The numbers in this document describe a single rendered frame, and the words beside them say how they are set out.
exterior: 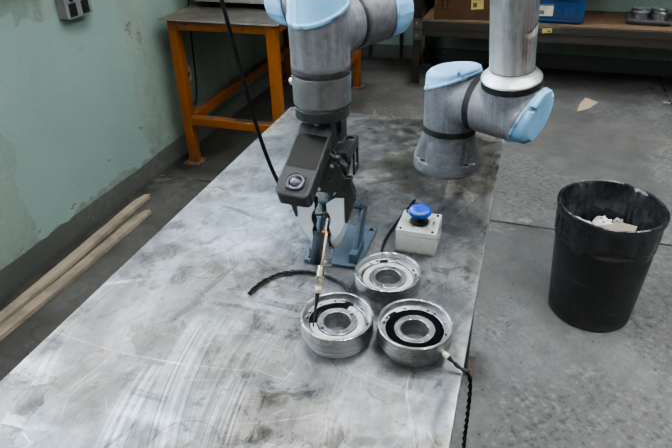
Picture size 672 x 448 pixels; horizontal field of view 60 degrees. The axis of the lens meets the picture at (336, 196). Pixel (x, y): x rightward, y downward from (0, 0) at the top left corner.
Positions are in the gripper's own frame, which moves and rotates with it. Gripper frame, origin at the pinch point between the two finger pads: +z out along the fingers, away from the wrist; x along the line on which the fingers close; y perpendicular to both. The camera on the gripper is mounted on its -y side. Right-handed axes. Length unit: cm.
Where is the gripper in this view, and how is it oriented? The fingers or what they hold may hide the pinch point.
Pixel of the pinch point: (323, 241)
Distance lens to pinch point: 84.7
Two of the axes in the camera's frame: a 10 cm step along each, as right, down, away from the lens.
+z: 0.3, 8.7, 5.0
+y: 2.8, -4.8, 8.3
